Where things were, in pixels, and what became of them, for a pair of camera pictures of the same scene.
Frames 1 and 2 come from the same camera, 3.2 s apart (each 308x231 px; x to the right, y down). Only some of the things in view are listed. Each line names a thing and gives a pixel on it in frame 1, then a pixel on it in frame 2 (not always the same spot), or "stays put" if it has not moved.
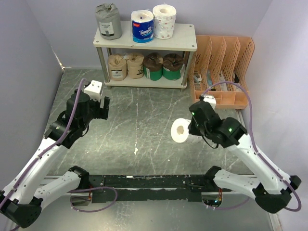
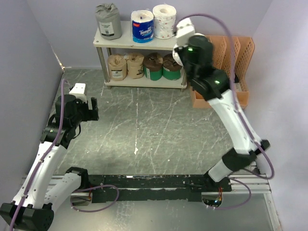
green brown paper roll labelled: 172,63 stays put
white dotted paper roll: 180,133 to 176,56
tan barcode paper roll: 117,67 stays put
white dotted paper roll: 164,19 stays put
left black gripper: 101,112 to 90,114
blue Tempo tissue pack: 142,24 stays put
